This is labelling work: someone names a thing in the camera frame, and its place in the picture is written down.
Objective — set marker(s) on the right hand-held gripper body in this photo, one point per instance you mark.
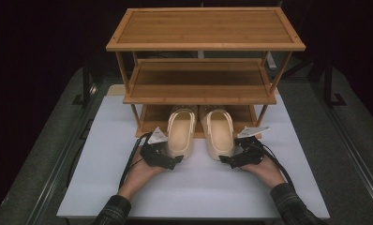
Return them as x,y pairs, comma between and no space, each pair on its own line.
251,146

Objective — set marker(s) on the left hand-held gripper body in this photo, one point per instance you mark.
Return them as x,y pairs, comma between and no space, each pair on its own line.
155,150

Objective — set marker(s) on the cream clog shoe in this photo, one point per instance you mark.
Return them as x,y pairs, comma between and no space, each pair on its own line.
219,134
181,134

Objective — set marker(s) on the wooden shoe rack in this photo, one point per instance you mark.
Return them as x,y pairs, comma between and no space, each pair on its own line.
203,78

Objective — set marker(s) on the person's right hand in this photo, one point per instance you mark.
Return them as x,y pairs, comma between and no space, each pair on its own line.
265,173

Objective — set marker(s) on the person's left hand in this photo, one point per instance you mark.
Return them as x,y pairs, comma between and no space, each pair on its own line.
141,178

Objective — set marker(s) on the black metal stand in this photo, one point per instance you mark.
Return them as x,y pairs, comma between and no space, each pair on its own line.
330,87
86,87

